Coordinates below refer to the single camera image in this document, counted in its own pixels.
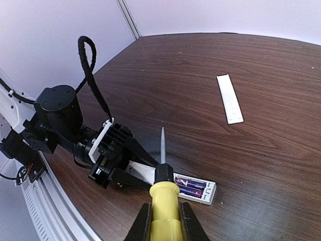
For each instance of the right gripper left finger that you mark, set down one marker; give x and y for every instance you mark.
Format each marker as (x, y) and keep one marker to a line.
(140, 229)

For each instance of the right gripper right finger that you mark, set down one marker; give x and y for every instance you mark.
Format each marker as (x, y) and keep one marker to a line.
(192, 230)

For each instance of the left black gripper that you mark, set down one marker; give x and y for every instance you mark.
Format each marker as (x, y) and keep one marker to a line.
(107, 152)

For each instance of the white remote control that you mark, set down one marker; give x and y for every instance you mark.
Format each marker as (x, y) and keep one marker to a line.
(146, 173)

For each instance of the yellow handled screwdriver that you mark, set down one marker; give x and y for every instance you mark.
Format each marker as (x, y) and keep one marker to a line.
(165, 224)

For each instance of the purple battery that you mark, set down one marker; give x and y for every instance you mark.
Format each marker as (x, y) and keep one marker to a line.
(190, 183)
(191, 191)

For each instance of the white battery cover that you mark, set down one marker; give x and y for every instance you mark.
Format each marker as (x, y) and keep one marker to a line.
(230, 101)

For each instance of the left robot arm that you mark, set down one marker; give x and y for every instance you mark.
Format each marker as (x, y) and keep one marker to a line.
(54, 120)

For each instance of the front aluminium rail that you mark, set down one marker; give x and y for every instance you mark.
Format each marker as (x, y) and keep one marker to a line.
(53, 214)

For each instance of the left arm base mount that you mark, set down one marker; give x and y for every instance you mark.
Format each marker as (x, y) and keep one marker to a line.
(30, 170)

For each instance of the left aluminium frame post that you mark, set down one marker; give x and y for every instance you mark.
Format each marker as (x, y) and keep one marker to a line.
(124, 8)

